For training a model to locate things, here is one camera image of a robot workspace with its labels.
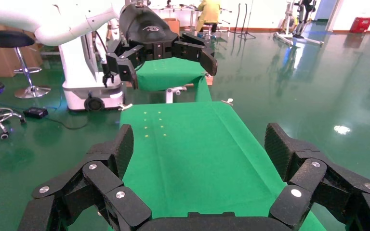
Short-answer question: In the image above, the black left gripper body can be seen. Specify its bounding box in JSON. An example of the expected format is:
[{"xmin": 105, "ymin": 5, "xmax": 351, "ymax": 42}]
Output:
[{"xmin": 119, "ymin": 3, "xmax": 180, "ymax": 61}]

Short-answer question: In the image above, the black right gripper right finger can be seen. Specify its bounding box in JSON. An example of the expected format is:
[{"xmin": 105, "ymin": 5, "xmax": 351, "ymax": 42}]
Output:
[{"xmin": 264, "ymin": 123, "xmax": 370, "ymax": 231}]

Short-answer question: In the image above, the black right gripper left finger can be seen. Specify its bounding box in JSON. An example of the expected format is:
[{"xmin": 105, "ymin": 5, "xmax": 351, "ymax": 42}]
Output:
[{"xmin": 18, "ymin": 124, "xmax": 152, "ymax": 231}]

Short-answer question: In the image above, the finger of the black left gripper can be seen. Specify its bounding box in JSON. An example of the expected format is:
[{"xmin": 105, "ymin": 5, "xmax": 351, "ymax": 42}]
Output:
[
  {"xmin": 172, "ymin": 32, "xmax": 218, "ymax": 77},
  {"xmin": 105, "ymin": 38, "xmax": 145, "ymax": 90}
]

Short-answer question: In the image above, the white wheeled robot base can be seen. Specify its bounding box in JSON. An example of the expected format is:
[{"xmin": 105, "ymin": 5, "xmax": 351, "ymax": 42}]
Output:
[{"xmin": 58, "ymin": 30, "xmax": 127, "ymax": 112}]

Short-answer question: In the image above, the brown cardboard box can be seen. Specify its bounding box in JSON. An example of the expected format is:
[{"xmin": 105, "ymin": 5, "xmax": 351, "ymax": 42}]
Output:
[{"xmin": 164, "ymin": 18, "xmax": 181, "ymax": 34}]

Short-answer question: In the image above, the brown cardboard panel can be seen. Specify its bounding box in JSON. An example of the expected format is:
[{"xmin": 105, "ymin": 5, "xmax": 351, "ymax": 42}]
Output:
[{"xmin": 0, "ymin": 20, "xmax": 43, "ymax": 78}]

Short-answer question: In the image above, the red box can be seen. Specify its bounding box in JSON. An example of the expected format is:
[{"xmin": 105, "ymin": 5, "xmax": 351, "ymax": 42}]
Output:
[{"xmin": 350, "ymin": 16, "xmax": 370, "ymax": 34}]

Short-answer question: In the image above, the black round stool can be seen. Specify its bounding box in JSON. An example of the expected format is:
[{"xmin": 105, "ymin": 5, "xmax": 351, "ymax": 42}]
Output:
[{"xmin": 203, "ymin": 22, "xmax": 219, "ymax": 40}]

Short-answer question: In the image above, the green cloth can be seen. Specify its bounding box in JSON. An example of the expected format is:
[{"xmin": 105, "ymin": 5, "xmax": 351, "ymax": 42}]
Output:
[
  {"xmin": 119, "ymin": 101, "xmax": 328, "ymax": 231},
  {"xmin": 135, "ymin": 57, "xmax": 213, "ymax": 103}
]

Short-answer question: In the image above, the person in yellow jacket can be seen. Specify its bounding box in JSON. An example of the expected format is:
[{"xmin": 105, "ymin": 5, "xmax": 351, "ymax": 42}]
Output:
[{"xmin": 196, "ymin": 0, "xmax": 221, "ymax": 34}]

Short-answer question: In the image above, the white desk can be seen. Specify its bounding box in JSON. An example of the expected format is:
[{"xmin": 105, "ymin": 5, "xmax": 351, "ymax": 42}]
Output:
[{"xmin": 149, "ymin": 3, "xmax": 205, "ymax": 33}]

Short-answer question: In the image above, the white table leg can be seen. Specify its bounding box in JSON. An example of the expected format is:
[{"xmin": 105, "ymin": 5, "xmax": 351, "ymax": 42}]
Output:
[{"xmin": 165, "ymin": 86, "xmax": 187, "ymax": 103}]

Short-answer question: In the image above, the thin black stand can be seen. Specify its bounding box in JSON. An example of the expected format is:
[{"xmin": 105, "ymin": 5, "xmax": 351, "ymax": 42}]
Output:
[{"xmin": 230, "ymin": 3, "xmax": 240, "ymax": 34}]

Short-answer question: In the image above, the black tripod stand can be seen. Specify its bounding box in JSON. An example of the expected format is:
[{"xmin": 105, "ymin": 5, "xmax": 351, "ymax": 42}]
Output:
[{"xmin": 238, "ymin": 0, "xmax": 256, "ymax": 40}]

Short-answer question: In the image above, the black power adapter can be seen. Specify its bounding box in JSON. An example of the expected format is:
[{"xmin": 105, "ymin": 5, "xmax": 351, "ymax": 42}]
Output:
[{"xmin": 23, "ymin": 107, "xmax": 49, "ymax": 119}]

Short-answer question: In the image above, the black bar stool chrome base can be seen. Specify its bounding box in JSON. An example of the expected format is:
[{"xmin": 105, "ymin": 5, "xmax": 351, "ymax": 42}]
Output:
[{"xmin": 0, "ymin": 30, "xmax": 52, "ymax": 100}]

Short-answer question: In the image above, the black floor cable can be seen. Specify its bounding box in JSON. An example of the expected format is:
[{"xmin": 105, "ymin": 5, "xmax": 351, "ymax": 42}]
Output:
[{"xmin": 46, "ymin": 116, "xmax": 90, "ymax": 131}]

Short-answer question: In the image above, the white floor stand frame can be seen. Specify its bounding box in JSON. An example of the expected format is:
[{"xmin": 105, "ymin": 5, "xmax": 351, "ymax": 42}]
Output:
[{"xmin": 273, "ymin": 0, "xmax": 325, "ymax": 48}]

